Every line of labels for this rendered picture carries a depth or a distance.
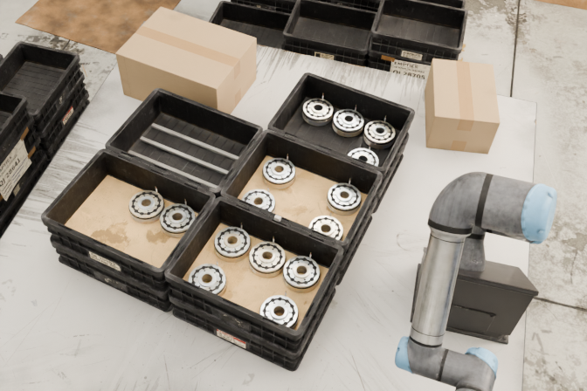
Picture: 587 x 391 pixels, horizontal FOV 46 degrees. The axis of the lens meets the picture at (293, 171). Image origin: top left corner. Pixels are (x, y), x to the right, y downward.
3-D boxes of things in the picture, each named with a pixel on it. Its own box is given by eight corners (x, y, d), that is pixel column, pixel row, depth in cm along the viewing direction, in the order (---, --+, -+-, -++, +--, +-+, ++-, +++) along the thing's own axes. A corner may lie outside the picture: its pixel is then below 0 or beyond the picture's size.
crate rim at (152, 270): (217, 199, 200) (217, 195, 198) (162, 279, 182) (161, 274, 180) (103, 152, 210) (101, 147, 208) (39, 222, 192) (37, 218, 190)
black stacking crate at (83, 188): (218, 219, 207) (217, 195, 198) (165, 297, 190) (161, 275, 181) (108, 172, 217) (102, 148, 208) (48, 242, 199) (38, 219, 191)
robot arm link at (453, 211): (431, 165, 144) (389, 376, 154) (484, 177, 140) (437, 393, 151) (440, 158, 155) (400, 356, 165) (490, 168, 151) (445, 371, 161)
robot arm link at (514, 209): (497, 191, 193) (486, 168, 141) (553, 204, 188) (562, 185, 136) (487, 233, 192) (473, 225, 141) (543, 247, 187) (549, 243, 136)
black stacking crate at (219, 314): (341, 270, 197) (344, 249, 189) (296, 358, 180) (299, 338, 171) (219, 219, 207) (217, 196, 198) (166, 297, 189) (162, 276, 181)
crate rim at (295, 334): (345, 252, 190) (346, 247, 188) (299, 342, 172) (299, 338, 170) (217, 199, 200) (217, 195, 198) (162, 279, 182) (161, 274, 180)
